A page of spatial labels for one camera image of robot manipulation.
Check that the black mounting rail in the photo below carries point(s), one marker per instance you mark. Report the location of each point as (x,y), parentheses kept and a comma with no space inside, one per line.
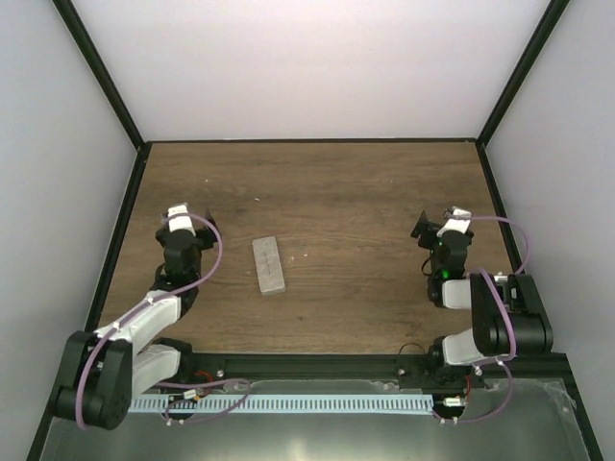
(411,370)

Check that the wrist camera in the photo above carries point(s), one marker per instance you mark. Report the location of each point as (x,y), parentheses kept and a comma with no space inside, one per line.
(456,219)
(176,218)

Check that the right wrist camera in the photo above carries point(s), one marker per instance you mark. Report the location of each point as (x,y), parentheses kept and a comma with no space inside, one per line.
(456,219)

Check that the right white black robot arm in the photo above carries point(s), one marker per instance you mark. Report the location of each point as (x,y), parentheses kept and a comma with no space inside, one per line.
(508,317)

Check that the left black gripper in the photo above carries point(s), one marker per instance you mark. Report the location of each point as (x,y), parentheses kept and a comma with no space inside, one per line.
(209,240)

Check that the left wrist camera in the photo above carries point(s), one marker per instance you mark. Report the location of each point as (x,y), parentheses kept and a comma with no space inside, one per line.
(176,218)

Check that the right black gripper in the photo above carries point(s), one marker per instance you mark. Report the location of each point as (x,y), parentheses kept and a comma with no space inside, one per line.
(429,228)

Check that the metal front plate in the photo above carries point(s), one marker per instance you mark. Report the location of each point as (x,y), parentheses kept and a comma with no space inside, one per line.
(538,423)

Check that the light blue slotted cable duct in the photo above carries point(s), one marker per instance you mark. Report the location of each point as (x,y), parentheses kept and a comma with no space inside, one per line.
(402,404)

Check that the grey green glasses case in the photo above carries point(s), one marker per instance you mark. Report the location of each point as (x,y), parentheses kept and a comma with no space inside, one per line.
(268,266)

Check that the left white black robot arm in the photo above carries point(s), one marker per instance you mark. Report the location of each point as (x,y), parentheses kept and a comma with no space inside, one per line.
(102,371)

